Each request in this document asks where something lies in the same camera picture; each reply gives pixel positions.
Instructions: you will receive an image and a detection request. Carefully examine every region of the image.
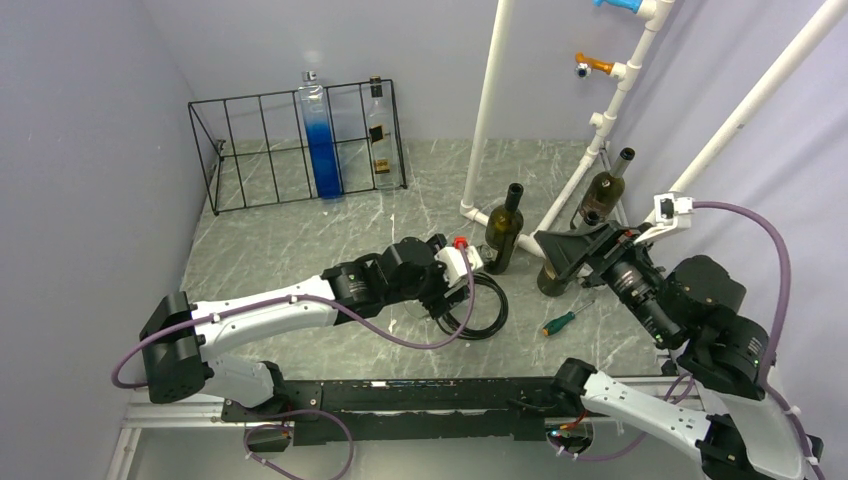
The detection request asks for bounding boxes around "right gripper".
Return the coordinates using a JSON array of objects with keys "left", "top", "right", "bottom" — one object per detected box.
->
[{"left": 532, "top": 215, "right": 677, "bottom": 343}]

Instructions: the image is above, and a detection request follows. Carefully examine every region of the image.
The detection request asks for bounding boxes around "clear square liquor bottle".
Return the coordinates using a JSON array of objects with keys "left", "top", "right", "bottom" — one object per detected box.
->
[{"left": 366, "top": 76, "right": 402, "bottom": 190}]

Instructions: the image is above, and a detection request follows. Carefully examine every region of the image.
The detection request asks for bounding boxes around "blue rectangular glass bottle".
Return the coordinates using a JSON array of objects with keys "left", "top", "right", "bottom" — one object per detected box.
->
[{"left": 298, "top": 70, "right": 343, "bottom": 199}]

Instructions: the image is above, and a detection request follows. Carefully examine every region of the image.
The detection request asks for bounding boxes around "clear round glass bottle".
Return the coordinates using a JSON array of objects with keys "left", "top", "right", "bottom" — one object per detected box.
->
[{"left": 404, "top": 244, "right": 491, "bottom": 320}]

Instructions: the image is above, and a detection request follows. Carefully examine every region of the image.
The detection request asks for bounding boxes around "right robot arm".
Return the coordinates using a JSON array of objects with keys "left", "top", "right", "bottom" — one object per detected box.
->
[{"left": 535, "top": 221, "right": 822, "bottom": 479}]

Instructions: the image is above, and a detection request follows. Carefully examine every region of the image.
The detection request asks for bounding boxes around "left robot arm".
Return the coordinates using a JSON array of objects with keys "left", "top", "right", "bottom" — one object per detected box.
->
[{"left": 140, "top": 235, "right": 483, "bottom": 420}]

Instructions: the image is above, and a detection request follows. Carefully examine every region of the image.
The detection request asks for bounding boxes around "olive green wine bottle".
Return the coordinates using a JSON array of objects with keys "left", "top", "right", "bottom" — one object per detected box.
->
[{"left": 536, "top": 211, "right": 602, "bottom": 297}]

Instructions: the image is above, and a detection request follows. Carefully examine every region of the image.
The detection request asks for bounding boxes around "dark green wine bottle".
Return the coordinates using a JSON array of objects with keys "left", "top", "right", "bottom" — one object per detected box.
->
[{"left": 484, "top": 183, "right": 524, "bottom": 275}]

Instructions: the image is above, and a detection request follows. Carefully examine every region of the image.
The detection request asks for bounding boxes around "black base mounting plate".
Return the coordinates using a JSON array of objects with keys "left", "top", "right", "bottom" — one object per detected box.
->
[{"left": 221, "top": 377, "right": 595, "bottom": 451}]

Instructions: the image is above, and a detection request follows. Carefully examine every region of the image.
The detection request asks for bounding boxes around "orange plastic peg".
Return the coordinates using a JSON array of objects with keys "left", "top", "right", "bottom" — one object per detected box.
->
[{"left": 575, "top": 52, "right": 614, "bottom": 78}]

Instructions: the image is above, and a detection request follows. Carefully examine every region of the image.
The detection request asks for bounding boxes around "blue plastic peg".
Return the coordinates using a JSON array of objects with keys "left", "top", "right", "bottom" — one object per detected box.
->
[{"left": 592, "top": 0, "right": 642, "bottom": 14}]

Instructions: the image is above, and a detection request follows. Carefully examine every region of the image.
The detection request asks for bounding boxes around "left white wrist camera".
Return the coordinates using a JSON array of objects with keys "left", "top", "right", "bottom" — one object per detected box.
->
[{"left": 435, "top": 236, "right": 484, "bottom": 288}]

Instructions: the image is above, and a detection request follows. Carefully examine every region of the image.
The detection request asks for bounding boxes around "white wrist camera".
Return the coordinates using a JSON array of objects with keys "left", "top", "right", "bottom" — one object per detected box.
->
[
  {"left": 634, "top": 192, "right": 694, "bottom": 244},
  {"left": 435, "top": 236, "right": 484, "bottom": 288}
]

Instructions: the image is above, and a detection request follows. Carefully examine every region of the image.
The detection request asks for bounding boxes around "coiled black cable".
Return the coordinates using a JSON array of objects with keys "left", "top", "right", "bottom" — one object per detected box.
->
[{"left": 433, "top": 271, "right": 510, "bottom": 342}]

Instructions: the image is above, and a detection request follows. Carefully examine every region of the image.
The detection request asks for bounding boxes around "brown-green wine bottle by wall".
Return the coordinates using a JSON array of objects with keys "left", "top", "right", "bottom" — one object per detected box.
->
[{"left": 569, "top": 147, "right": 636, "bottom": 229}]

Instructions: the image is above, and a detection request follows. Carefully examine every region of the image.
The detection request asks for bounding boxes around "green handled screwdriver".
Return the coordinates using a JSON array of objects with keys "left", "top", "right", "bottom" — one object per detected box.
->
[{"left": 541, "top": 300, "right": 596, "bottom": 337}]

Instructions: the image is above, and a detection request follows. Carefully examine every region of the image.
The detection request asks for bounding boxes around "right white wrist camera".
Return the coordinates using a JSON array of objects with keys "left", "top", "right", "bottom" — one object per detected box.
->
[{"left": 634, "top": 192, "right": 694, "bottom": 244}]

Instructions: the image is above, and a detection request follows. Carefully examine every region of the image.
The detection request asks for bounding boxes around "black wire wine rack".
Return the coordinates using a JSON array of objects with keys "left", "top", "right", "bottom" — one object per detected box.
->
[{"left": 187, "top": 77, "right": 409, "bottom": 215}]

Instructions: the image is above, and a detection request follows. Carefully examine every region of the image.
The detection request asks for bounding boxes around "white PVC pipe frame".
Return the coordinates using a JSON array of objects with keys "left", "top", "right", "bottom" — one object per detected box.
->
[{"left": 459, "top": 0, "right": 847, "bottom": 232}]

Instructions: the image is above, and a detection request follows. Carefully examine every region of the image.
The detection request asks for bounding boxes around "aluminium rail frame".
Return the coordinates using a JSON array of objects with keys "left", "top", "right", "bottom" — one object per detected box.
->
[{"left": 105, "top": 387, "right": 704, "bottom": 480}]

